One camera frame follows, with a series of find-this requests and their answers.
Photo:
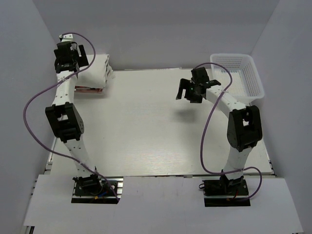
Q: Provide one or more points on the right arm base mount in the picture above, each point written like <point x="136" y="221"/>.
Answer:
<point x="225" y="193"/>

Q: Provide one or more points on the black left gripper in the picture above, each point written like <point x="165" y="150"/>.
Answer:
<point x="83" y="61"/>

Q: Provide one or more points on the white plastic basket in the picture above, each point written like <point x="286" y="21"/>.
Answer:
<point x="246" y="85"/>

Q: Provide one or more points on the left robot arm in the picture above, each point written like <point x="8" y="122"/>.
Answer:
<point x="64" y="119"/>

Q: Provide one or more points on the white and green t-shirt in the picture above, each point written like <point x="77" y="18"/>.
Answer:
<point x="98" y="74"/>

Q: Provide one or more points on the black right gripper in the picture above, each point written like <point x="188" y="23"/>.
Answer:
<point x="184" y="84"/>

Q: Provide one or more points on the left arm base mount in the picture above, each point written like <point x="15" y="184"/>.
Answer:
<point x="96" y="190"/>

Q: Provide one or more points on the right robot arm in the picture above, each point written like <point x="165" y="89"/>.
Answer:
<point x="244" y="128"/>

